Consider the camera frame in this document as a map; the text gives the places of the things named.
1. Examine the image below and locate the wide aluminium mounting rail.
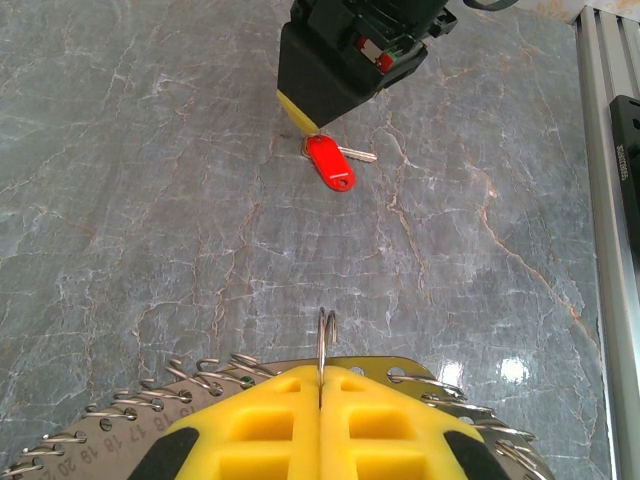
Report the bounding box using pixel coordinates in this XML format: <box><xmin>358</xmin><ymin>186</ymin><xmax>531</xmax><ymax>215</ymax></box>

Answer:
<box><xmin>573</xmin><ymin>7</ymin><xmax>640</xmax><ymax>480</ymax></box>

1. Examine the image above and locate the metal disc with key rings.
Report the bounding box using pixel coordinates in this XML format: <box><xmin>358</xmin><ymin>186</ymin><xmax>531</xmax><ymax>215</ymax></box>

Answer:
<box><xmin>0</xmin><ymin>307</ymin><xmax>556</xmax><ymax>480</ymax></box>

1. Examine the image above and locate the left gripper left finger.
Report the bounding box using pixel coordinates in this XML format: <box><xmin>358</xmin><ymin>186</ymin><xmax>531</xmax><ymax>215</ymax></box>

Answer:
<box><xmin>127</xmin><ymin>363</ymin><xmax>320</xmax><ymax>480</ymax></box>

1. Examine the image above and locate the red key tag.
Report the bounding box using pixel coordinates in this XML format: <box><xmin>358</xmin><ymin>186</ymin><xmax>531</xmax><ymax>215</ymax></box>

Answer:
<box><xmin>305</xmin><ymin>133</ymin><xmax>356</xmax><ymax>193</ymax></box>

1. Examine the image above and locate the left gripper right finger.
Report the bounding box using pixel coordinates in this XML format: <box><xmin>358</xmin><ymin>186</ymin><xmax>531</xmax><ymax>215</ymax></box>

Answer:
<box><xmin>322</xmin><ymin>366</ymin><xmax>514</xmax><ymax>480</ymax></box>

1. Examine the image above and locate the silver key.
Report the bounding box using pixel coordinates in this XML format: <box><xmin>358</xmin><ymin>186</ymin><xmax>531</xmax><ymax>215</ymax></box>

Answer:
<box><xmin>299</xmin><ymin>139</ymin><xmax>379</xmax><ymax>164</ymax></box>

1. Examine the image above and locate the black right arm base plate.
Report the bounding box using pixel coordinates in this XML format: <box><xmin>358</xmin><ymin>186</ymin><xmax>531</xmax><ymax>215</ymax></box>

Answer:
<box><xmin>607</xmin><ymin>94</ymin><xmax>640</xmax><ymax>321</ymax></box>

